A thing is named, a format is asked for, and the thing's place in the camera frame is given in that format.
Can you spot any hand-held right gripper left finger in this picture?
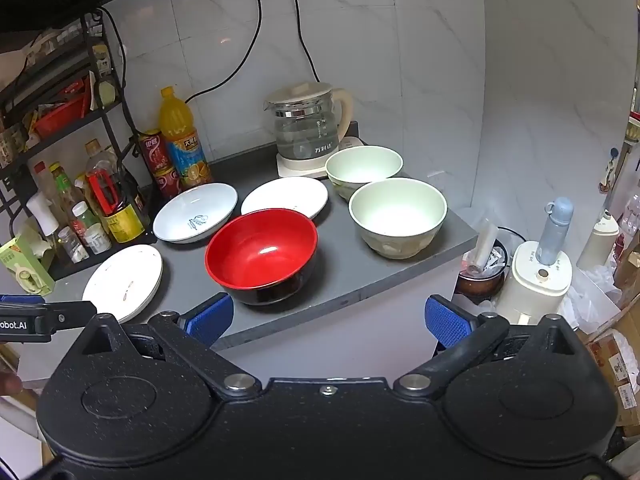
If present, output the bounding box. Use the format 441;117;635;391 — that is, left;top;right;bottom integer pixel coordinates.
75;292;262;401

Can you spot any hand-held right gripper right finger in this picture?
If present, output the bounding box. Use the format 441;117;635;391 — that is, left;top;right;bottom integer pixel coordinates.
393;295;583;401

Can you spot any white plate with blue print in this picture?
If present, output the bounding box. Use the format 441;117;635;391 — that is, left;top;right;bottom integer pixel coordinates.
152;183;239;245

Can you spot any green cardboard box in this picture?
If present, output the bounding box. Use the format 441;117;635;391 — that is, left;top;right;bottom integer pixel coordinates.
0;236;56;297

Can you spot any dark pot with plastic bags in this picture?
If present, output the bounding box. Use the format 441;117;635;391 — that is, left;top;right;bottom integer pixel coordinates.
455;220;512;307

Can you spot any small glass jar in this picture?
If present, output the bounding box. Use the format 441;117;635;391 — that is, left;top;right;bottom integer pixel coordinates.
57;226;91;264

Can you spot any red and black bowl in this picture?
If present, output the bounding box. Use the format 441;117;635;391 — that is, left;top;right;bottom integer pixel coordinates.
205;208;319;307

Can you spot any small green label bottle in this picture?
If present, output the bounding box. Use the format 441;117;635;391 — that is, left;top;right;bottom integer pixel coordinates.
72;201;113;256

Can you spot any white cap bottle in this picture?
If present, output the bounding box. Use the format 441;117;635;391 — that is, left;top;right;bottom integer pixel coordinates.
26;192;59;237

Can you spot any cream countertop appliance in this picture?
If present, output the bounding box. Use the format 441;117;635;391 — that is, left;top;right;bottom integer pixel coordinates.
492;240;572;324

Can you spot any yellow cap oil bottle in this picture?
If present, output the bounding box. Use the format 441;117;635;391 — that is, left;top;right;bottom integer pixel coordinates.
49;161;90;221

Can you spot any pale green bowl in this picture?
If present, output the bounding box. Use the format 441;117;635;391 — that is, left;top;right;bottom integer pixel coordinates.
325;145;404;202
348;177;447;260

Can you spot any blue thermos bottle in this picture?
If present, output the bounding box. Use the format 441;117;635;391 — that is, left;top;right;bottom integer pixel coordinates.
535;197;575;266

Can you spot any red drink can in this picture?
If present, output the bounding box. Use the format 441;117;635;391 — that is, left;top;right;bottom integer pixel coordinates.
152;165;182;200
138;131;174;172

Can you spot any white plastic bag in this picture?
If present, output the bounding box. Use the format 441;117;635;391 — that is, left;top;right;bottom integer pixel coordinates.
567;264;623;333

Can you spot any white thermos flask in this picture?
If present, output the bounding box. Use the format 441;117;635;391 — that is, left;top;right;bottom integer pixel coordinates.
576;210;621;272

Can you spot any cream kettle base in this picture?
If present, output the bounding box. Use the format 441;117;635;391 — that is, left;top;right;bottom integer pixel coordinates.
276;134;362;180

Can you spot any red plastic basket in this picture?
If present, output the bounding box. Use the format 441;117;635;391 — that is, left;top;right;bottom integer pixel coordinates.
32;97;87;140

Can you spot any orange juice bottle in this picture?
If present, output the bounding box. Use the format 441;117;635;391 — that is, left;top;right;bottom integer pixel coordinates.
159;86;214;191

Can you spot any glass kettle with cream lid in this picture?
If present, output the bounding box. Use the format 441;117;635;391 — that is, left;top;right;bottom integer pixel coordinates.
263;82;355;162

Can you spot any black metal rack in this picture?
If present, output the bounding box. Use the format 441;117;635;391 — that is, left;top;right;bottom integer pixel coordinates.
0;7;151;282

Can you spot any soy sauce bottle red handle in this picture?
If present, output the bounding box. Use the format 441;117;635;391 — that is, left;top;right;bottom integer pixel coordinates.
82;139;149;245

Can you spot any black power cable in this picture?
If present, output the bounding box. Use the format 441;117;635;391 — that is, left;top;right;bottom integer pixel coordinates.
184;0;265;105
291;0;322;86

